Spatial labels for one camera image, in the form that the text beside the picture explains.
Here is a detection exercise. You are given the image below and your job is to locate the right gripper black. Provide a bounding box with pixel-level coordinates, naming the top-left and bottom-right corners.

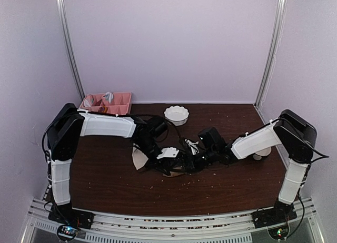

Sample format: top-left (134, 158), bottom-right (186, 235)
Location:
top-left (171, 148), bottom-right (217, 175)

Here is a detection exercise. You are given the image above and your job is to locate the tan ribbed sock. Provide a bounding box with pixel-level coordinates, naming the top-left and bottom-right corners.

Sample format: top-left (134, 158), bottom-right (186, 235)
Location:
top-left (162, 167), bottom-right (191, 178)

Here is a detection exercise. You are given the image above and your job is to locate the cream sock brown trim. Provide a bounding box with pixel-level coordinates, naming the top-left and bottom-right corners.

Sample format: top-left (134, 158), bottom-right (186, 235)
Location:
top-left (132, 147), bottom-right (148, 170)

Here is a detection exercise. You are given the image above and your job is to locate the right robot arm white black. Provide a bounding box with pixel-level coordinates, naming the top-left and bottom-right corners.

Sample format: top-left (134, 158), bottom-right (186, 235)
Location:
top-left (184, 109), bottom-right (318, 223)

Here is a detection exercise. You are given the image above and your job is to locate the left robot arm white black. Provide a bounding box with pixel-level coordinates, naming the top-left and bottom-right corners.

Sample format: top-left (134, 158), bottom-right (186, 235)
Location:
top-left (43, 103), bottom-right (179, 224)

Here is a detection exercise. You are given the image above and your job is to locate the white fluted bowl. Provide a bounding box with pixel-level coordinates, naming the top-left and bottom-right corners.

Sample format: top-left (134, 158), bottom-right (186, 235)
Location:
top-left (164, 105), bottom-right (190, 126)

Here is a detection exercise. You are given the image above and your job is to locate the pink divided organizer tray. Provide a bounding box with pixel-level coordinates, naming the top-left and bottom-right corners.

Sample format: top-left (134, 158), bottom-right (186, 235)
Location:
top-left (79, 92), bottom-right (132, 115)

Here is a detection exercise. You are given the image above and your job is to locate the red item in tray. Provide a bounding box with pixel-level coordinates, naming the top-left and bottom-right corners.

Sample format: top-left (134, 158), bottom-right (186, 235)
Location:
top-left (98, 106), bottom-right (108, 113)

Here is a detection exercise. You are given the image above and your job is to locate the pink packet in tray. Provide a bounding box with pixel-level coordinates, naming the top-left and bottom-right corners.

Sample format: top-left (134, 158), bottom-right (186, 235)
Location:
top-left (82, 94), bottom-right (95, 107)

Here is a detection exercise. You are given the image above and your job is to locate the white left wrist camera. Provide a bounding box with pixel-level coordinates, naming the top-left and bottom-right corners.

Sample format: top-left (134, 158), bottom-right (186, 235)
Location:
top-left (157, 147), bottom-right (179, 159)

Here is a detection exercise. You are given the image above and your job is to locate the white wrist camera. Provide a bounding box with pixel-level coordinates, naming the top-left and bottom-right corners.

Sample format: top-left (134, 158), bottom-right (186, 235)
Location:
top-left (184, 139), bottom-right (202, 155)
top-left (157, 147), bottom-right (179, 159)

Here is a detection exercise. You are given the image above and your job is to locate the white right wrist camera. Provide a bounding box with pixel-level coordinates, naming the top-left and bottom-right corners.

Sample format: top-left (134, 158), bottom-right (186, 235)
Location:
top-left (184, 139), bottom-right (202, 155)

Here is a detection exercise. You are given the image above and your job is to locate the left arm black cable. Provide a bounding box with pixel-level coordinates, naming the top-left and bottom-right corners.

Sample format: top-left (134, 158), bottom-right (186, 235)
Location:
top-left (131, 113), bottom-right (185, 146)

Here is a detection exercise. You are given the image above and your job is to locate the aluminium front rail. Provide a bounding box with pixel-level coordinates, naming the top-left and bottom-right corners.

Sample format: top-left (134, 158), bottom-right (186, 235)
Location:
top-left (22, 197), bottom-right (325, 243)

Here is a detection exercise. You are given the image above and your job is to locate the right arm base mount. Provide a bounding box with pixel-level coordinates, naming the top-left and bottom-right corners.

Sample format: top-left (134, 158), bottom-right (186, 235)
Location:
top-left (252, 204), bottom-right (297, 240)

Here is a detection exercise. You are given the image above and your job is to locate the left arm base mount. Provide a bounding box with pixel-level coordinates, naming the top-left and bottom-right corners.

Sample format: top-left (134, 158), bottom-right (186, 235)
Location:
top-left (48, 199), bottom-right (94, 242)

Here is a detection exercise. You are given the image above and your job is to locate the right aluminium frame post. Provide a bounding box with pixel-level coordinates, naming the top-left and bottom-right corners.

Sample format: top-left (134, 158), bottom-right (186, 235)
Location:
top-left (255, 0), bottom-right (287, 110)

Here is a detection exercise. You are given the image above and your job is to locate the aluminium frame post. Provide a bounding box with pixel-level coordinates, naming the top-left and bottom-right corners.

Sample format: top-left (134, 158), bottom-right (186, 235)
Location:
top-left (56, 0), bottom-right (85, 99)
top-left (255, 0), bottom-right (287, 110)

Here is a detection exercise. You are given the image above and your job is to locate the left aluminium frame post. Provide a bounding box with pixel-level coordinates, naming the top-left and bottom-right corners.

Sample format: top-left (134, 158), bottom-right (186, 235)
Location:
top-left (56, 0), bottom-right (85, 99)

